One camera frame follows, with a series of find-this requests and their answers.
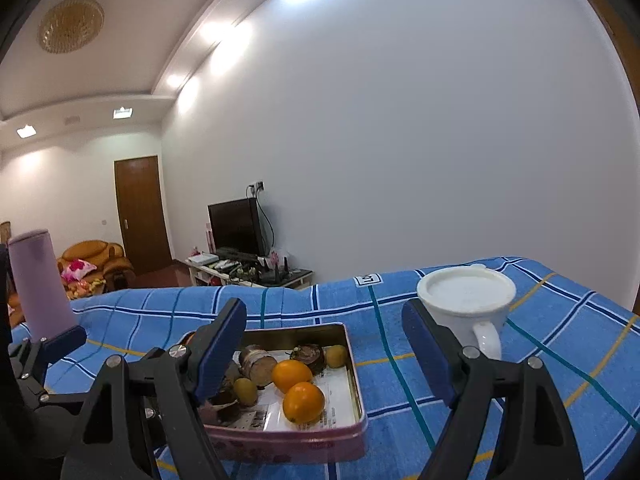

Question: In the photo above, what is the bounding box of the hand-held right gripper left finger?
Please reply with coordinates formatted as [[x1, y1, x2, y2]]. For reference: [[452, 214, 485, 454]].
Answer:
[[61, 298, 247, 480]]

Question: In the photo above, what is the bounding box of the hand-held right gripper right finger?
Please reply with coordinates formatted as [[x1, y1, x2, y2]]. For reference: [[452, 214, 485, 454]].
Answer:
[[401, 300, 583, 480]]

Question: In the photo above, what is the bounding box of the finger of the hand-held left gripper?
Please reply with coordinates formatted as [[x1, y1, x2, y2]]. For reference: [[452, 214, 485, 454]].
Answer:
[[0, 244, 12, 346], [10, 326, 88, 408]]

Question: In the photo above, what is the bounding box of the brown roll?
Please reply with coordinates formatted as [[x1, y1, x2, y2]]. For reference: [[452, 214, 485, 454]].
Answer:
[[238, 344, 278, 387]]

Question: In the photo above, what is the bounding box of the purple sweet potato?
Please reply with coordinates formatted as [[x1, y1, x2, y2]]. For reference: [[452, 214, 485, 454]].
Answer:
[[200, 397, 238, 426]]

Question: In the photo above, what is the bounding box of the small orange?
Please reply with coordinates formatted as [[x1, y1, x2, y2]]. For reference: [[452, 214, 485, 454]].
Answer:
[[282, 381, 326, 424], [271, 360, 313, 394]]

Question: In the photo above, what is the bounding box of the pink tin box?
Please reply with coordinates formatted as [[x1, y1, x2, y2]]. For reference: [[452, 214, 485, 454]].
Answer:
[[180, 323, 369, 463]]

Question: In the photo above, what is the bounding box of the purple tumbler bottle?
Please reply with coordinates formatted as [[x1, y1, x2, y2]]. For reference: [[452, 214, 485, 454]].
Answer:
[[7, 230, 76, 341]]

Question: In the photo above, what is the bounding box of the white flower print cup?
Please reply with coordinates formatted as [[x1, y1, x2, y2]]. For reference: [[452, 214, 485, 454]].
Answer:
[[420, 305, 511, 361]]

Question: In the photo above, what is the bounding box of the cluttered coffee table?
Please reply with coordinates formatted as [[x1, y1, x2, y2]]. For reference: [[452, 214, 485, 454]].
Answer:
[[67, 280, 107, 302]]

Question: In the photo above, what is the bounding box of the pink flower cushion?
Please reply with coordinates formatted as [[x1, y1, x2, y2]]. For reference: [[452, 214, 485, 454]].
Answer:
[[61, 259, 97, 283]]

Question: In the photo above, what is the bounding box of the orange leather armchair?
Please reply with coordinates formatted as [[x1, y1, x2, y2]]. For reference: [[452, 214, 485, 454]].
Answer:
[[57, 241, 135, 293]]

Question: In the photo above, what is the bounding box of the black router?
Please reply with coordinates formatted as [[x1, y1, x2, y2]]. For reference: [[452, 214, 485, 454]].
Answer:
[[260, 257, 296, 282]]

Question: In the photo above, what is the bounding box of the blue plaid cloth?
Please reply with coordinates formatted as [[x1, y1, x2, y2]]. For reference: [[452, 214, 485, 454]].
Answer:
[[10, 256, 640, 480]]

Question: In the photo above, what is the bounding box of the white television stand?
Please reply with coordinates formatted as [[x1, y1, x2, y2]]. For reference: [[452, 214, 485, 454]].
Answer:
[[184, 255, 314, 291]]

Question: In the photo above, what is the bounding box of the black television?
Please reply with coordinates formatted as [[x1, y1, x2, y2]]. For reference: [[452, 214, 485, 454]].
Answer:
[[207, 198, 266, 257]]

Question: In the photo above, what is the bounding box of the brown wooden door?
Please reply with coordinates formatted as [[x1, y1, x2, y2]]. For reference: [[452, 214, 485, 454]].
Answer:
[[114, 156, 173, 275]]

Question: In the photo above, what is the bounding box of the golden round ceiling lamp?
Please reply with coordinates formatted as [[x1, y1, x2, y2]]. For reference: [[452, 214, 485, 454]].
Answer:
[[39, 0, 105, 54]]

